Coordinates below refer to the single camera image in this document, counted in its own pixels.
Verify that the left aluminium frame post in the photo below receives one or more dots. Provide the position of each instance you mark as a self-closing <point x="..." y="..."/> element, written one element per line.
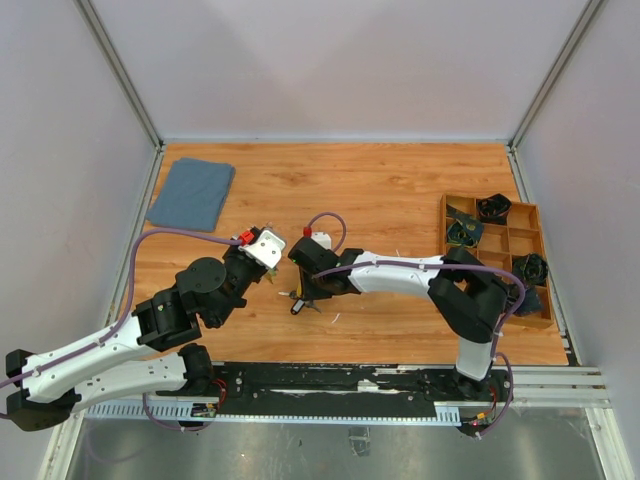
<point x="95" y="25"/>

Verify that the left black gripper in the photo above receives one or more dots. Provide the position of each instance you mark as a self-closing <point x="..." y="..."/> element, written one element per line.
<point x="233" y="249"/>

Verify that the rolled dark patterned tie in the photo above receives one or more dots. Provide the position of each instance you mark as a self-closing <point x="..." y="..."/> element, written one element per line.
<point x="465" y="230"/>

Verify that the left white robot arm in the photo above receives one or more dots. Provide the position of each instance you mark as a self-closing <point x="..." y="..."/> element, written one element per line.
<point x="151" y="349"/>

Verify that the blue folded cloth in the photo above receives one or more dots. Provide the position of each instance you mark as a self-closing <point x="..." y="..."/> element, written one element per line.
<point x="193" y="195"/>

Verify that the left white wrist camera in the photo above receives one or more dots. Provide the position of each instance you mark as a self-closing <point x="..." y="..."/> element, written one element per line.
<point x="263" y="245"/>

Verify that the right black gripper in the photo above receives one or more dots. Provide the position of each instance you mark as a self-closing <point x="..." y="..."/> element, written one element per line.
<point x="310" y="293"/>

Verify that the grey slotted cable duct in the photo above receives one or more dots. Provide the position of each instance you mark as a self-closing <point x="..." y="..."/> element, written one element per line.
<point x="287" y="410"/>

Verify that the rolled dark tie top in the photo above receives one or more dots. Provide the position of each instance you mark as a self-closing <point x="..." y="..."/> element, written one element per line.
<point x="493" y="209"/>

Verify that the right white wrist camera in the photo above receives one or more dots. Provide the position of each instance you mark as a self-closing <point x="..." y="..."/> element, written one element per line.
<point x="322" y="238"/>

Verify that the wooden compartment tray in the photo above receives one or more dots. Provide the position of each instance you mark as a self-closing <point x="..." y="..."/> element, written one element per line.
<point x="500" y="244"/>

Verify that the aluminium frame post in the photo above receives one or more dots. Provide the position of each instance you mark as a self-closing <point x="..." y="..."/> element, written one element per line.
<point x="95" y="25"/>
<point x="578" y="32"/>

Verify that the black mounting base rail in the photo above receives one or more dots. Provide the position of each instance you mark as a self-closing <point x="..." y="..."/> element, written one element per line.
<point x="328" y="383"/>

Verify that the rolled dark tie right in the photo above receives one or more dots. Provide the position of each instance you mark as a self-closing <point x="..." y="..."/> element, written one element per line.
<point x="531" y="269"/>

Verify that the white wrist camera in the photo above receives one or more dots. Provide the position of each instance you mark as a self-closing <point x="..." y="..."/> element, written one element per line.
<point x="263" y="245"/>
<point x="322" y="238"/>

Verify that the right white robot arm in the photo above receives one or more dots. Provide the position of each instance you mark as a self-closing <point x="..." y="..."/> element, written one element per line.
<point x="475" y="300"/>

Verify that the white tag key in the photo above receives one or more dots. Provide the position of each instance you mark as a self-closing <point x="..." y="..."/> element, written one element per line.
<point x="299" y="304"/>

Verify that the large metal keyring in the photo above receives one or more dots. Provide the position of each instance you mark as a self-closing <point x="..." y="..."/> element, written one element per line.
<point x="271" y="275"/>

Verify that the right aluminium frame post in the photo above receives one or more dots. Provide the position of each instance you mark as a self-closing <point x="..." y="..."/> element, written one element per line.
<point x="578" y="32"/>

